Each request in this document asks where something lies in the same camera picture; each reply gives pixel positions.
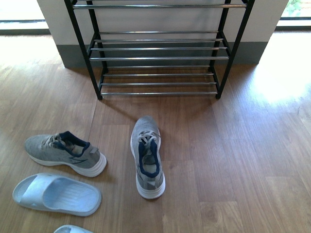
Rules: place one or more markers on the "grey sneaker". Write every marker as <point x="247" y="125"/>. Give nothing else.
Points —
<point x="66" y="149"/>
<point x="145" y="144"/>

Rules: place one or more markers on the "light blue slipper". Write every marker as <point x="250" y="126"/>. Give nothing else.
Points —
<point x="56" y="193"/>
<point x="71" y="229"/>

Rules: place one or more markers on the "black metal shoe rack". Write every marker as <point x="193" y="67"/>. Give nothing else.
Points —
<point x="159" y="47"/>

